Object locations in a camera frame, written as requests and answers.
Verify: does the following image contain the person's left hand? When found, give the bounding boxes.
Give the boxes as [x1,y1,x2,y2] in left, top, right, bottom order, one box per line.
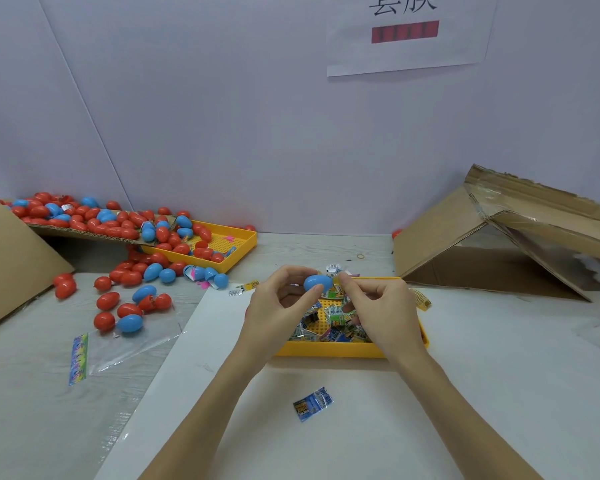
[233,265,326,374]

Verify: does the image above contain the person's right hand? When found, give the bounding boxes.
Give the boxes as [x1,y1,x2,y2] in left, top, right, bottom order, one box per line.
[338,271,433,374]

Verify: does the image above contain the single blue plastic egg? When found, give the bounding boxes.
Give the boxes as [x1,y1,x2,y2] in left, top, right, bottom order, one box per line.
[303,273,334,295]

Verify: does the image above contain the blue packet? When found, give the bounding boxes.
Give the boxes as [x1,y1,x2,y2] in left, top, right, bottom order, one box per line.
[292,387,334,423]

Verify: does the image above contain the pile of plastic eggs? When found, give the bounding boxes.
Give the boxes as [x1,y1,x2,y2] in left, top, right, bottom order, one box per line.
[0,191,256,335]

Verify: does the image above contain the person's left forearm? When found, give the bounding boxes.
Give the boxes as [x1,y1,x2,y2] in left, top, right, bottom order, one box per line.
[138,349,271,480]

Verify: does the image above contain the person's right forearm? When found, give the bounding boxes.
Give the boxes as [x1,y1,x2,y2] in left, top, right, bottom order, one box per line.
[395,349,543,480]

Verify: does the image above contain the yellow plastic tray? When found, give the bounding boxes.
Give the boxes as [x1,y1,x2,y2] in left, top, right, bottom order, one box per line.
[275,277,431,359]

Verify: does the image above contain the yellow tray under eggs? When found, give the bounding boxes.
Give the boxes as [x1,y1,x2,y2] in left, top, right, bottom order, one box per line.
[145,219,259,275]

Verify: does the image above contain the torn flattened cardboard box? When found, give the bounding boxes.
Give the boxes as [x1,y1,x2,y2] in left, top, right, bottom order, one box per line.
[393,163,600,302]

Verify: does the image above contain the clear bag with coloured label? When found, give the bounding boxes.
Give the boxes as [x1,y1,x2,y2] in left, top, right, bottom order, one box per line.
[68,317,186,388]

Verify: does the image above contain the brown cardboard sheet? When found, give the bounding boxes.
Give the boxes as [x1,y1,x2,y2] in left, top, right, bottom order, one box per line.
[30,225,141,242]

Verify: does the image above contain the white paper sign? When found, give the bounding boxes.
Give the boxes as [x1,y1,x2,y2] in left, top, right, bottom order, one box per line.
[326,0,499,78]

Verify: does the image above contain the tall brown cardboard box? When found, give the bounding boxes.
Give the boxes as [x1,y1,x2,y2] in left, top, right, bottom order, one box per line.
[0,177,74,334]

